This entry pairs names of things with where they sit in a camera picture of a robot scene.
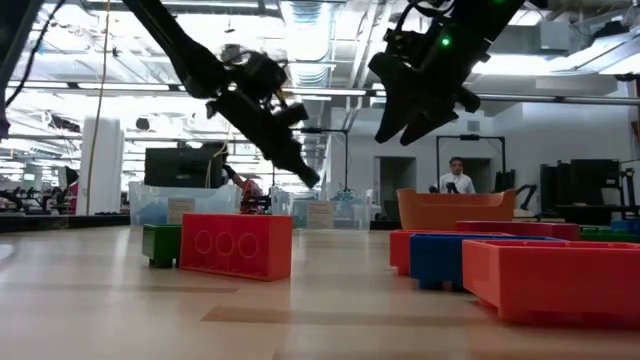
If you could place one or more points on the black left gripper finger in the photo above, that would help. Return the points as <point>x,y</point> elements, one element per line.
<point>305,167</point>
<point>282,157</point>

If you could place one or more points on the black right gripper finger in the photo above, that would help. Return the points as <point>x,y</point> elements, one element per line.
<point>392,95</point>
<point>425,122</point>

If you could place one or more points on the orange toy block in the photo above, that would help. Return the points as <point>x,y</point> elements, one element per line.
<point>400,252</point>
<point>235,247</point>
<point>550,280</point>

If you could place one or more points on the blue toy block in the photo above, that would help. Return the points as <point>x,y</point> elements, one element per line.
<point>627,226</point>
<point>435,262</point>

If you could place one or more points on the red toy block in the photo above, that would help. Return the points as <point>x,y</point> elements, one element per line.
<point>520,230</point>

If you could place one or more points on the square green toy block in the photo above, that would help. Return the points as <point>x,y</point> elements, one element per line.
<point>161,245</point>

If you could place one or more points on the long green toy block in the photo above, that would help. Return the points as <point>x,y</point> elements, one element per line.
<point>607,236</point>

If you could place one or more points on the black background robot arm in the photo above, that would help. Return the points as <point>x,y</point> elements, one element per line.
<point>527,195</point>

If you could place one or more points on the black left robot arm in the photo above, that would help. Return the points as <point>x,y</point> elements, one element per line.
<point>180,50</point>

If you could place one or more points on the red background object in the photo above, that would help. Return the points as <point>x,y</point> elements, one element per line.
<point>252,200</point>

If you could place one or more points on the clear plastic bin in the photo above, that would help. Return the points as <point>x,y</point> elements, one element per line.
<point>350,210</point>
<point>210,202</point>

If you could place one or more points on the person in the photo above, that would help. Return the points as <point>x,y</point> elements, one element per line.
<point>457,182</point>

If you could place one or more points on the orange plastic bin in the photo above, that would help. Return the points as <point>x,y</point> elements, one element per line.
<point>450,210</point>

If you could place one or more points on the white building column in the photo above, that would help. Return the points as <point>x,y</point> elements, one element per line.
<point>107,165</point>

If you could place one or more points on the black background shelving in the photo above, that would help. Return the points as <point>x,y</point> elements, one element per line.
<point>590,185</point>

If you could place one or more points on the green glowing sign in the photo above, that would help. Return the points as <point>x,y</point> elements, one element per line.
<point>28,176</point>

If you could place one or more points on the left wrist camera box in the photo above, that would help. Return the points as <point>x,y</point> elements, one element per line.
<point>257,72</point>

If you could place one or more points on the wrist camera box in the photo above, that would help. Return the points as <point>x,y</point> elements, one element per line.
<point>257,72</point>
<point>405,40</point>

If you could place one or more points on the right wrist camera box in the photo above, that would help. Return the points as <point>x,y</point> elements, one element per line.
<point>405,40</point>

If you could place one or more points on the silver ventilation duct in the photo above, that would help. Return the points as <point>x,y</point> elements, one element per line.
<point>307,25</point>

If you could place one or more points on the black aluminium table frame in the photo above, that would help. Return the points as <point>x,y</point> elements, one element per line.
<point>60,222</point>

